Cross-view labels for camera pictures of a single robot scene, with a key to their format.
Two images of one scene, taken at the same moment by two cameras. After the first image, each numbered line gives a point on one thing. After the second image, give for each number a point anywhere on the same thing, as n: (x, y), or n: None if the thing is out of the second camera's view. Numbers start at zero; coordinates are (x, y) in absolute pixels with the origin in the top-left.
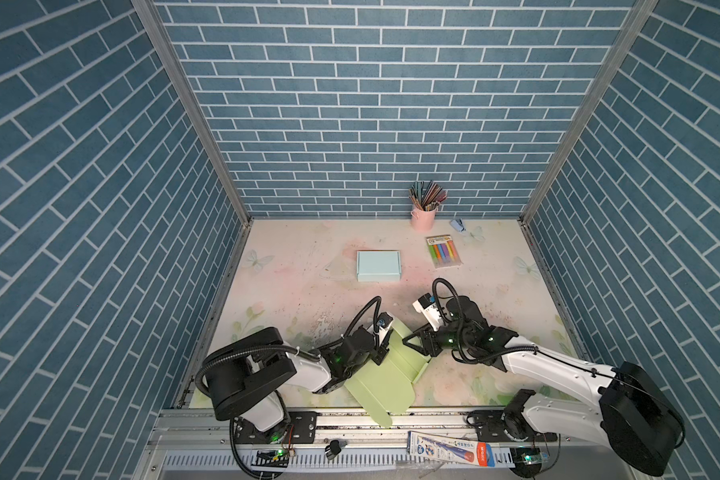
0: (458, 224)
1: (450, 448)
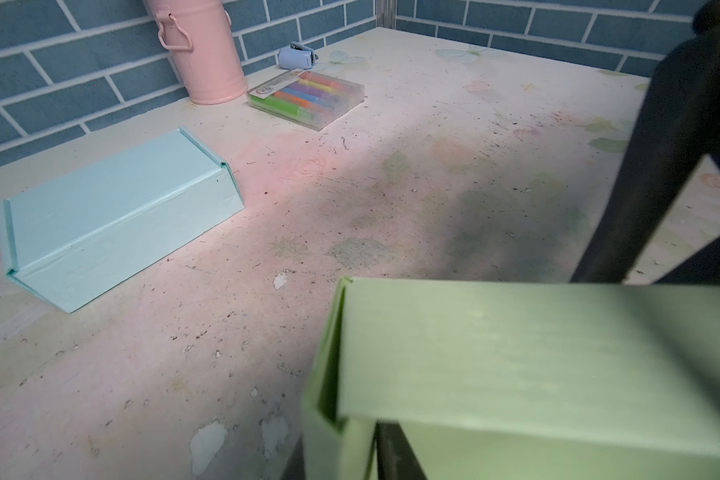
0: (297, 57)
1: None
